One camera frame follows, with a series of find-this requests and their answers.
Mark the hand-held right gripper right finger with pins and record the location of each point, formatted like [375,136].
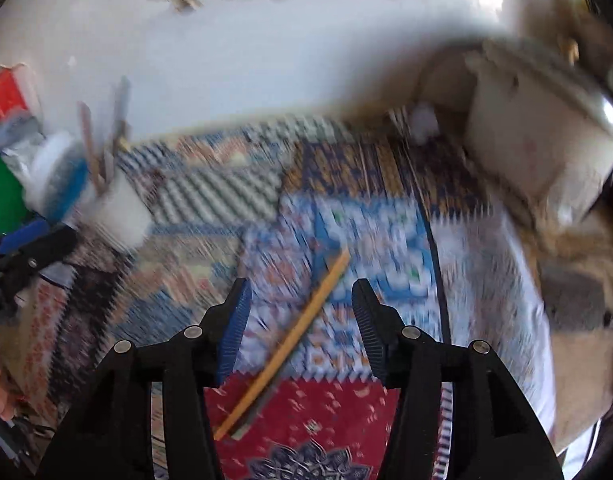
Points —
[369,325]

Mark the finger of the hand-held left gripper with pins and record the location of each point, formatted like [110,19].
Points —
[39,250]

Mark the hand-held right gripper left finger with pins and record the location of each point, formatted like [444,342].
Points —
[234,330]

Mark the wooden chopstick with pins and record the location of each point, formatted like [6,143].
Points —
[259,400]
[89,140]
[296,330]

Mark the white cup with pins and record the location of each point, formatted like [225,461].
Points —
[121,215]

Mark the metal chopstick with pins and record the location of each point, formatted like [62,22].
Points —
[120,105]

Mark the green box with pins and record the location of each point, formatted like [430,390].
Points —
[1,195]

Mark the blue bowl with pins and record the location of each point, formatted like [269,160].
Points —
[75,187]

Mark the white plastic tub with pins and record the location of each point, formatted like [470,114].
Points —
[54,160]

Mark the patterned tablecloth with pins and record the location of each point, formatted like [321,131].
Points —
[366,230]

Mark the clear bag blue print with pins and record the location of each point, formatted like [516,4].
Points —
[16,132]

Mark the red paper bag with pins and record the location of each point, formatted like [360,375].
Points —
[4,92]

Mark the white rice cooker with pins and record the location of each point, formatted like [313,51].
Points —
[526,130]

